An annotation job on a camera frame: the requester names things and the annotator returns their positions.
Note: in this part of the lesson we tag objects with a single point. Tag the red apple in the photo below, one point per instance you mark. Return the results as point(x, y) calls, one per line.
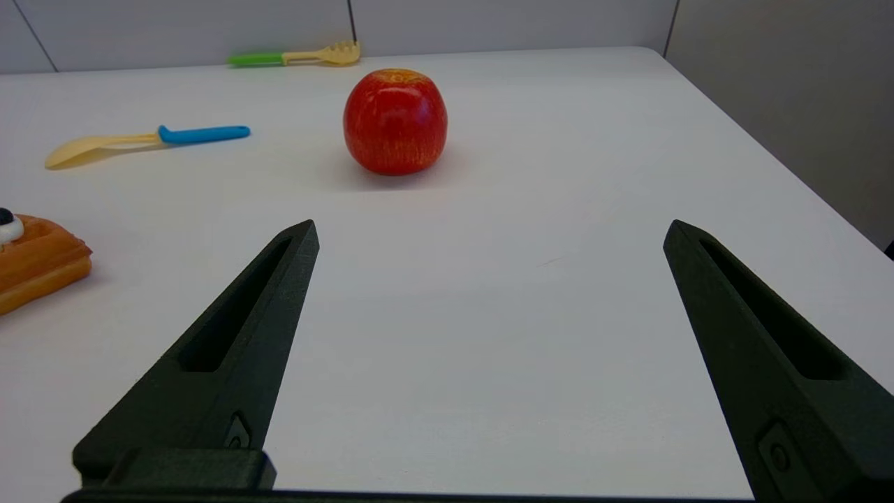
point(394, 122)

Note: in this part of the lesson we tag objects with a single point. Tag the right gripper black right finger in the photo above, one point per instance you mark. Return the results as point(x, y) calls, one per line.
point(803, 419)

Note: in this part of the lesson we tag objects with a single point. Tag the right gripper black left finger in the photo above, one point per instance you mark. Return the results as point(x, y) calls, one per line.
point(209, 391)

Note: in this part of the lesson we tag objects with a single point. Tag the waffle with fruit topping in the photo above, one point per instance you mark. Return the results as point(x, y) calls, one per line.
point(38, 262)

